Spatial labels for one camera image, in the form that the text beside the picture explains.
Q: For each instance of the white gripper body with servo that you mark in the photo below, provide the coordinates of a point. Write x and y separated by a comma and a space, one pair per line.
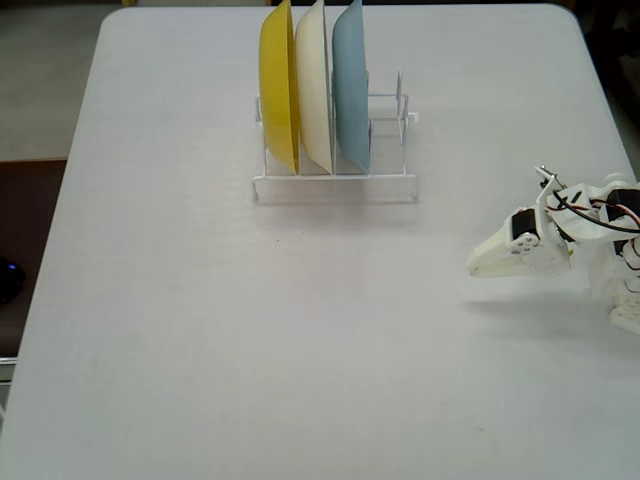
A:
537, 255

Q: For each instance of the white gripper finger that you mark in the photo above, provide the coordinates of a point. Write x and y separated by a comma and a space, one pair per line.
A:
515, 266
492, 252

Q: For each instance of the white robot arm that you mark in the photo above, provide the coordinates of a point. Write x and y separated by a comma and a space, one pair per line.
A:
585, 227

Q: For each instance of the light blue plate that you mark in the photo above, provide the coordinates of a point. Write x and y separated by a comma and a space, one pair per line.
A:
350, 90

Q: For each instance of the cream white plate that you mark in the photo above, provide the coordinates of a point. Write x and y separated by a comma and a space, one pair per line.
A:
312, 100

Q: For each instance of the yellow plate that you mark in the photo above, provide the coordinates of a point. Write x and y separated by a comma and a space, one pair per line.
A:
275, 90

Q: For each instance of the black rounded object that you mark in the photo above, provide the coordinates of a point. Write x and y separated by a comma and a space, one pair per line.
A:
10, 280

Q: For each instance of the white metal bar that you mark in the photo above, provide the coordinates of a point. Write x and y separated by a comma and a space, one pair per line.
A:
7, 370

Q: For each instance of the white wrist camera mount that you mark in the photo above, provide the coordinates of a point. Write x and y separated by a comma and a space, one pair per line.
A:
546, 187

